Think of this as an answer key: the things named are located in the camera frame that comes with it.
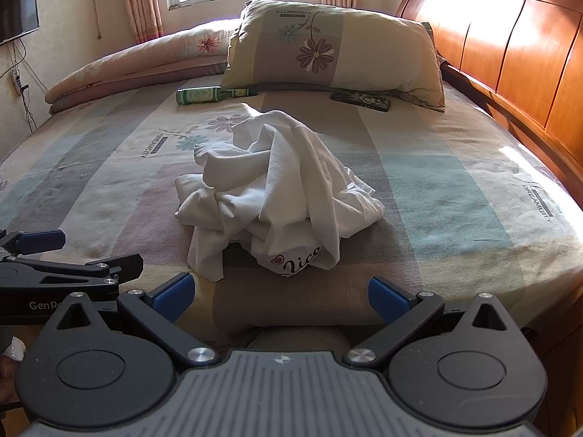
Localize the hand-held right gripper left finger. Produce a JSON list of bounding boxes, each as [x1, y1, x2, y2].
[[55, 272, 218, 369]]

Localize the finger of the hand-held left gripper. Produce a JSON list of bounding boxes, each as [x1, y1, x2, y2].
[[0, 254, 144, 293], [0, 230, 66, 260]]

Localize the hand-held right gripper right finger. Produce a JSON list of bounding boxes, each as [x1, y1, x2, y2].
[[344, 277, 506, 367]]

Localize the white printed t-shirt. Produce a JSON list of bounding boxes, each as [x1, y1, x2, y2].
[[174, 110, 386, 283]]

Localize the person's left hand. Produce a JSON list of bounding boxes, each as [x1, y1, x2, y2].
[[0, 337, 26, 378]]

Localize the folded pink floral quilt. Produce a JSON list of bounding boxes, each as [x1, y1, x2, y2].
[[44, 20, 242, 114]]

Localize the phone in cartoon case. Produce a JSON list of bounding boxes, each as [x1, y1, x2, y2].
[[330, 88, 392, 112]]

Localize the green glass bottle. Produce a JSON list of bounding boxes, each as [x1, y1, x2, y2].
[[177, 87, 258, 105]]

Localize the floral patchwork pillow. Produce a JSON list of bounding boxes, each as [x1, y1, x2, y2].
[[221, 0, 447, 112]]

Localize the wooden headboard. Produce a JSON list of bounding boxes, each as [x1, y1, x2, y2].
[[395, 0, 583, 201]]

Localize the black wall cables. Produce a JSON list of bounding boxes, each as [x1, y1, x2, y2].
[[9, 39, 48, 133]]

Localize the wall-mounted television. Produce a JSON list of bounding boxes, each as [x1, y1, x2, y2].
[[0, 0, 41, 46]]

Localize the thin hanging cord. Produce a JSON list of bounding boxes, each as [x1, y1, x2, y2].
[[89, 0, 102, 41]]

